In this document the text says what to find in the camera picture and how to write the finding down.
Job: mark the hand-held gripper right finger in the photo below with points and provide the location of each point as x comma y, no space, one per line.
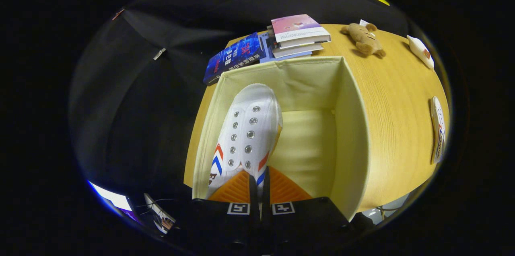
267,224

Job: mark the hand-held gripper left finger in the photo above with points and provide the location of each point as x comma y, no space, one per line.
253,224

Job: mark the cream fabric storage box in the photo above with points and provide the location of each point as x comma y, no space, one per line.
310,147

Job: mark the white shoe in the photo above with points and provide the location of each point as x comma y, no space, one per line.
438,127
249,127

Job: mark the lit monitor screen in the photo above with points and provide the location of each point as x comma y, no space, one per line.
112,199

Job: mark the black backdrop cloth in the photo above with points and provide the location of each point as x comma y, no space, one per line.
141,107

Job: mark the dark blue book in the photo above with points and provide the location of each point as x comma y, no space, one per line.
235,56

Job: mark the pale blue book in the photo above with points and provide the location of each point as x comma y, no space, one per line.
267,52

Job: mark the grey book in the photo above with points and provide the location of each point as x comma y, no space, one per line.
297,48

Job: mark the silver clip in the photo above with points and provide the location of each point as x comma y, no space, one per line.
159,54

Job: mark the pink cover book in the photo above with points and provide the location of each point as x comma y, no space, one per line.
297,26

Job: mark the brown plush toy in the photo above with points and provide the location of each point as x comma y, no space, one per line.
364,38

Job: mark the small white tag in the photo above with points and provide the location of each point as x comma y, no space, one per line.
364,22

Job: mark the white soft toy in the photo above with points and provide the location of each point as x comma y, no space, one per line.
420,50

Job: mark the red clip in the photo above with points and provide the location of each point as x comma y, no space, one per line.
118,14

